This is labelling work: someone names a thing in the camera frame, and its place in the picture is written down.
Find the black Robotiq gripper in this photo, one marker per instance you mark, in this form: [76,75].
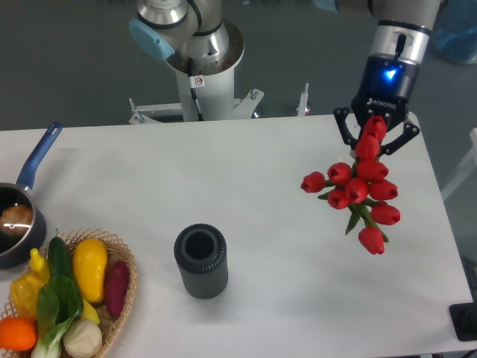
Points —
[385,89]

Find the red tulip bouquet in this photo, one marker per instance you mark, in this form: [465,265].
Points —
[361,187]

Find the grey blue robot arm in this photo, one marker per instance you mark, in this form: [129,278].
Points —
[403,31]

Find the dark grey ribbed vase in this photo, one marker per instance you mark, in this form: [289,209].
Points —
[200,251]

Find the blue transparent container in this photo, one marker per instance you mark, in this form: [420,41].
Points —
[454,33]

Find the black device at edge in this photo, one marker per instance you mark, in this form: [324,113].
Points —
[464,321]

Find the woven wicker basket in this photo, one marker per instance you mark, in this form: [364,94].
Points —
[110,327]

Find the purple sweet potato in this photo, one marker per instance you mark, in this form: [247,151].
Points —
[116,285]

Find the yellow squash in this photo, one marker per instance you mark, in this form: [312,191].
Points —
[89,267]

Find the dark green cucumber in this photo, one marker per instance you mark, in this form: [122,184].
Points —
[59,259]

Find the yellow banana tip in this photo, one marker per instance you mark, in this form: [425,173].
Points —
[89,312]

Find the beige garlic bulb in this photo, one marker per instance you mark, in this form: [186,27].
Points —
[83,339]

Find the green bok choy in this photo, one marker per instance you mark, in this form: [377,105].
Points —
[59,304]

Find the small yellow pepper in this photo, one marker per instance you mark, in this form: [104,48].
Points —
[39,265]

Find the brown bun in saucepan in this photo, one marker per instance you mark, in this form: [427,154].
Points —
[16,220]

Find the yellow bell pepper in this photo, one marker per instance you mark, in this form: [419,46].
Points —
[24,292]

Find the orange fruit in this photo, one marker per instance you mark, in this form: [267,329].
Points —
[18,334]

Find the white frame at right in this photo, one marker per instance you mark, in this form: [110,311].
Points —
[465,167]

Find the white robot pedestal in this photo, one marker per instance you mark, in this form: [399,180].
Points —
[205,73]

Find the blue handled saucepan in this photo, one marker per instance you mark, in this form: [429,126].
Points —
[15,250]

